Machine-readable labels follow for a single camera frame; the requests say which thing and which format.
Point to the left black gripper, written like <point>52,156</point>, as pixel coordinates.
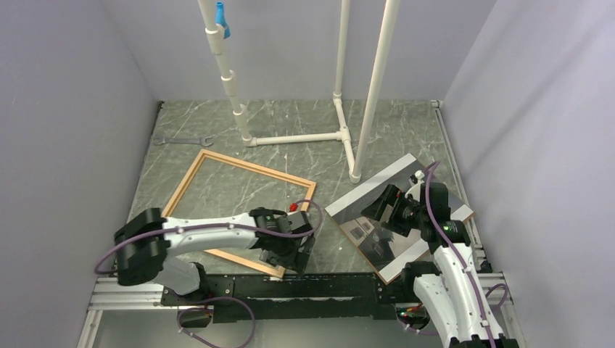
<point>296,259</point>

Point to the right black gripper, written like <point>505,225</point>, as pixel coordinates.
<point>376,209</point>

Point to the wooden picture frame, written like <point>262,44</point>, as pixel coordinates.
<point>208,157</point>

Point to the glossy photo board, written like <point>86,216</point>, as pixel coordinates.
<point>387,252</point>

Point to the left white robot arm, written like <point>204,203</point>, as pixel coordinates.
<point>150,245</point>

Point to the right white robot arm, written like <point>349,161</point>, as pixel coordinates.
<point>448,287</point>

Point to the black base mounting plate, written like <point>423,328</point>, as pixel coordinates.
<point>312,295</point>

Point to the grey metal wrench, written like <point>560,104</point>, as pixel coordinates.
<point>201,141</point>

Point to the white PVC pipe stand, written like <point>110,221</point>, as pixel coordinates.
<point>355,158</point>

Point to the blue nozzle on pipe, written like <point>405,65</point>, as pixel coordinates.
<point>220,18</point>

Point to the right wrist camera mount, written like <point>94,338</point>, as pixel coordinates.
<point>416,180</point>

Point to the aluminium rail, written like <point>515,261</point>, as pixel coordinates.
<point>108,295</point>

